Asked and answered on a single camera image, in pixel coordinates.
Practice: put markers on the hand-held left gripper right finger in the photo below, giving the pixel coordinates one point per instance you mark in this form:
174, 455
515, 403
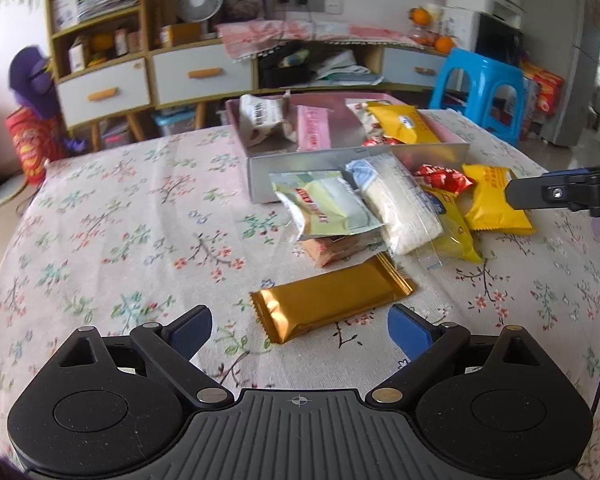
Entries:
410, 332

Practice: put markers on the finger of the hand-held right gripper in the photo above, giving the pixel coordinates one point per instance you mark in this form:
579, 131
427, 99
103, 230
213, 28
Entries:
530, 192
570, 172

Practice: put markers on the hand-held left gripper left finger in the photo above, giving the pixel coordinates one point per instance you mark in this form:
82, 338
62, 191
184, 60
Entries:
192, 332

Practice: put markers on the yellow blue-label snack packet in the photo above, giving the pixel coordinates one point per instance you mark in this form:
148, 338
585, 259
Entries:
452, 230

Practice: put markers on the gold bar snack packet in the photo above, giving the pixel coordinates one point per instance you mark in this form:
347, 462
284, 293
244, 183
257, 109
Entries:
330, 295

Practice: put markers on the red candy packet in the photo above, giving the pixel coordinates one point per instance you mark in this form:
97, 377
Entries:
442, 177

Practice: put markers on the orange snack packet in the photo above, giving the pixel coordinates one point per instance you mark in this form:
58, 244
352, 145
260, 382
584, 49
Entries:
340, 250

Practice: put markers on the clear rice cracker packet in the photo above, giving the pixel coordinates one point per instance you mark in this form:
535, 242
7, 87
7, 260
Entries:
405, 205

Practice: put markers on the pale green snack packet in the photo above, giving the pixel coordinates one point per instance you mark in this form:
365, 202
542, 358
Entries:
330, 205

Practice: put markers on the pink cardboard box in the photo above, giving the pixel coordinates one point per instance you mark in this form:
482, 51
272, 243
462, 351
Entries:
340, 175

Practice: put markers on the pink snack packet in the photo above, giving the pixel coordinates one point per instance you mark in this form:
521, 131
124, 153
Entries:
312, 127

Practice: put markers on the white pecan snack packet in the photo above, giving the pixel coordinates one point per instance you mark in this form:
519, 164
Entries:
262, 115

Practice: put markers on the grey refrigerator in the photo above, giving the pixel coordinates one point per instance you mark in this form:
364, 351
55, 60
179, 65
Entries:
575, 100

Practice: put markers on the red snack carton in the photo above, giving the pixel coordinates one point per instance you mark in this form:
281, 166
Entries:
545, 85

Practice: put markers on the blue plastic stool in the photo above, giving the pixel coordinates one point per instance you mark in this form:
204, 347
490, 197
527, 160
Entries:
480, 67

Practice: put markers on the black microwave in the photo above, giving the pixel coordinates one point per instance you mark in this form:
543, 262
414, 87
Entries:
500, 35

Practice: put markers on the orange fruit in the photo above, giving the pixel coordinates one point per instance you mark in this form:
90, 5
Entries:
421, 16
444, 44

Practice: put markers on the white printer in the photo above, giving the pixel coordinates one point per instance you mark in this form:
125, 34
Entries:
470, 0

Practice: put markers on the clear bin blue lid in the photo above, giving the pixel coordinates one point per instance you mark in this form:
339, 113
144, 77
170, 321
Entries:
175, 122

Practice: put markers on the clear bin pink lid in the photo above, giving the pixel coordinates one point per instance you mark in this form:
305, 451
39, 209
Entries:
115, 135

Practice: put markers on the white round floor disc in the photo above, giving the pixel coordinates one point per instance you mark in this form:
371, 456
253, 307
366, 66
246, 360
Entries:
10, 192

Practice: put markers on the red round drum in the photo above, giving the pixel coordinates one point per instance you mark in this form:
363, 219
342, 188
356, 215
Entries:
35, 145

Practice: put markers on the wooden drawer cabinet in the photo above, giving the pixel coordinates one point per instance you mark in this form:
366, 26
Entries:
205, 85

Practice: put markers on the tall wooden shelf cabinet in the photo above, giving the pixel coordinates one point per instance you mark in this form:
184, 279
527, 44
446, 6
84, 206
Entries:
105, 92

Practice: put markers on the black bag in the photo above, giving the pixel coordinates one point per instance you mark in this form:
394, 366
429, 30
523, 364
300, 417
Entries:
280, 77

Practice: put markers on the brown cardboard box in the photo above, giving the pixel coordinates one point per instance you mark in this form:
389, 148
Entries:
180, 35

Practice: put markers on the white carton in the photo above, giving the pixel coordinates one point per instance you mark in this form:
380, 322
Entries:
77, 57

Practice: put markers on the small orange white box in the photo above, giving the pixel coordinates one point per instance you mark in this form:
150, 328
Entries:
121, 42

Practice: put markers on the purple plush toy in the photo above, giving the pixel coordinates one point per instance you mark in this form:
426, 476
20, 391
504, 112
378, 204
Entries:
30, 80

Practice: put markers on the orange gourd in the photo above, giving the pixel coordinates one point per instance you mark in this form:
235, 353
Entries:
101, 42

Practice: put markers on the pink cherry print cloth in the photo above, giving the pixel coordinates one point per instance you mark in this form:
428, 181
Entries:
260, 35

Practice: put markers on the white desk fan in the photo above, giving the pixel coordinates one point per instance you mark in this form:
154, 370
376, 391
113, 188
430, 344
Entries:
200, 0

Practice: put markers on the stack of papers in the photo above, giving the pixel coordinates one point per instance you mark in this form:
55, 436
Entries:
107, 2

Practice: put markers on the wall socket panel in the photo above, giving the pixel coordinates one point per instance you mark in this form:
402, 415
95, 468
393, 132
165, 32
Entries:
310, 3

